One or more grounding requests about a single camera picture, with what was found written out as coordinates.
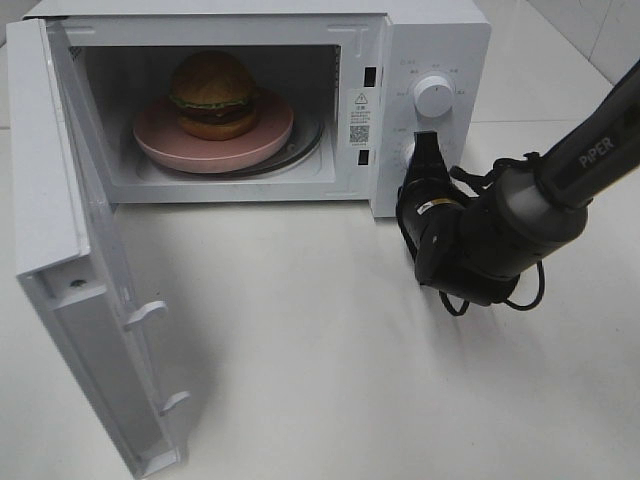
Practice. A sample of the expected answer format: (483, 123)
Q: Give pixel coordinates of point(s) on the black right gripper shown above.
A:
(428, 211)

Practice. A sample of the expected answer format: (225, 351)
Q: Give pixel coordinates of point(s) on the white timer knob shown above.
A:
(407, 152)

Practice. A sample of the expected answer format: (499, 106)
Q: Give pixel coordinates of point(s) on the burger with lettuce and cheese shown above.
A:
(215, 96)

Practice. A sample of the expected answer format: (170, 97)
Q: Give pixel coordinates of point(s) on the pink round plate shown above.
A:
(270, 107)

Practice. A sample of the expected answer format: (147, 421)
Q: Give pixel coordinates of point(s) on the white microwave door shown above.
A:
(70, 261)

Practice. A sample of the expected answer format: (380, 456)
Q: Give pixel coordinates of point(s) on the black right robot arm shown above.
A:
(482, 239)

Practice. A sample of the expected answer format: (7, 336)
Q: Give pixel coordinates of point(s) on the upper white power knob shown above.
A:
(433, 95)

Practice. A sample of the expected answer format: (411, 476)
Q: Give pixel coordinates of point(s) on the white warning label sticker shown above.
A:
(359, 118)

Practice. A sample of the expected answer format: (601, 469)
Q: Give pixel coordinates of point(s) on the glass microwave turntable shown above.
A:
(307, 145)

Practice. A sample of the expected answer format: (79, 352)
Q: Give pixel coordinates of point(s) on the white microwave oven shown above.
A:
(312, 52)

